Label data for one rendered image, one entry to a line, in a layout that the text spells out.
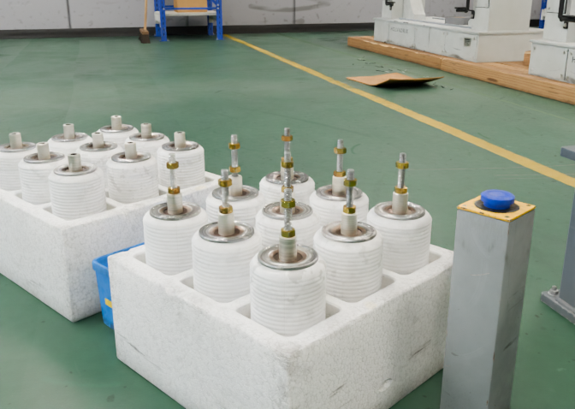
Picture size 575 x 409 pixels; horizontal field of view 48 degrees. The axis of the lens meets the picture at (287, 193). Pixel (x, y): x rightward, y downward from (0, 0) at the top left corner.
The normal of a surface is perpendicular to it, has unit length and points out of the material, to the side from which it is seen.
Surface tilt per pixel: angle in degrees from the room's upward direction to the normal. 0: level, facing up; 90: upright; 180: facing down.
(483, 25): 90
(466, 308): 90
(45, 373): 0
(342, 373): 90
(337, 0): 90
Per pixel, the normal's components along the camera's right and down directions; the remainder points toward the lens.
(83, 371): 0.00, -0.95
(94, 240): 0.72, 0.22
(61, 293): -0.69, 0.23
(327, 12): 0.28, 0.30
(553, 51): -0.96, 0.09
